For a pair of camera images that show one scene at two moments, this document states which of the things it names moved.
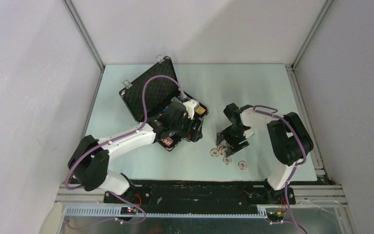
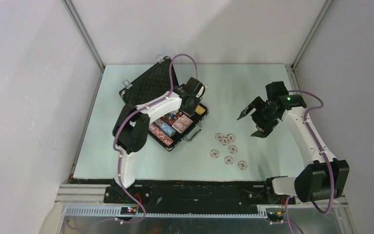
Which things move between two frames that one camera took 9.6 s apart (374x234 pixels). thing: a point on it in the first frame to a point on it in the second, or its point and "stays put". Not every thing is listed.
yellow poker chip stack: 200,110 stays put
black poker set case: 156,98 stays put
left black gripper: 196,132 to 191,110
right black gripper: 233,145 to 264,128
